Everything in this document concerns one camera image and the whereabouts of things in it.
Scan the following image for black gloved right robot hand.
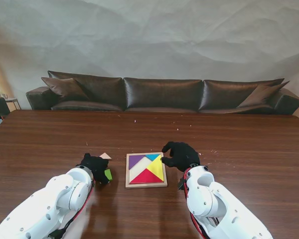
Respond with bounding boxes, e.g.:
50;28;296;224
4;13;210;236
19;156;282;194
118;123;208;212
161;141;200;173

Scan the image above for red black left arm cables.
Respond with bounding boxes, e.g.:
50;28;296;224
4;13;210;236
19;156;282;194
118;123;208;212
48;178;95;239

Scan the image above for large red tangram triangle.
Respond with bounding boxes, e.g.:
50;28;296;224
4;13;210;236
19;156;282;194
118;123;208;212
129;168;163;184

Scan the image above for dark brown leather sofa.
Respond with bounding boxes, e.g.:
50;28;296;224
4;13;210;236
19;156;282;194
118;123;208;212
25;71;299;116

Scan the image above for small metal side table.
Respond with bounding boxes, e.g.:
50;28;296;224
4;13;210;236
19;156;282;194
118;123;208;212
3;93;22;111

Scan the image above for purple tangram triangle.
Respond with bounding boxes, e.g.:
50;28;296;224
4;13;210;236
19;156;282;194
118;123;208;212
129;155;145;172

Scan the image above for large yellow tangram triangle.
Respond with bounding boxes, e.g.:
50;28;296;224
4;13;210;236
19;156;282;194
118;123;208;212
146;158;163;182

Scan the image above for white crumpled backdrop sheet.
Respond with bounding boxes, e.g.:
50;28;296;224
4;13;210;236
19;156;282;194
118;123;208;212
0;0;299;118

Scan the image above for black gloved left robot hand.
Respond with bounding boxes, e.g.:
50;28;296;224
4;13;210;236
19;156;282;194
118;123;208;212
79;153;110;185

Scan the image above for light wooden square tray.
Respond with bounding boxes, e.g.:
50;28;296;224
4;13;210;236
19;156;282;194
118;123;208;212
125;152;168;189

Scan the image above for brown throw cushion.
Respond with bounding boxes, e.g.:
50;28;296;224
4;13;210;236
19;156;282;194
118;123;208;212
236;81;291;109
41;77;90;102

